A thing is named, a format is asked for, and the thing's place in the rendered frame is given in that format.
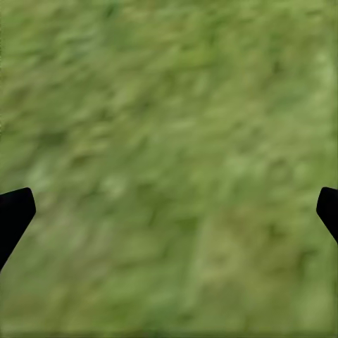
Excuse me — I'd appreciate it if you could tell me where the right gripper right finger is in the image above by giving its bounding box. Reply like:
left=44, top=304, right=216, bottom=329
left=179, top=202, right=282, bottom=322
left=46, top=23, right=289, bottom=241
left=316, top=187, right=338, bottom=243

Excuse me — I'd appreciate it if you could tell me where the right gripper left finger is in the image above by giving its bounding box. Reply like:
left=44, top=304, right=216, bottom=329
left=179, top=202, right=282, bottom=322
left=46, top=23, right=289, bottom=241
left=0, top=187, right=36, bottom=270

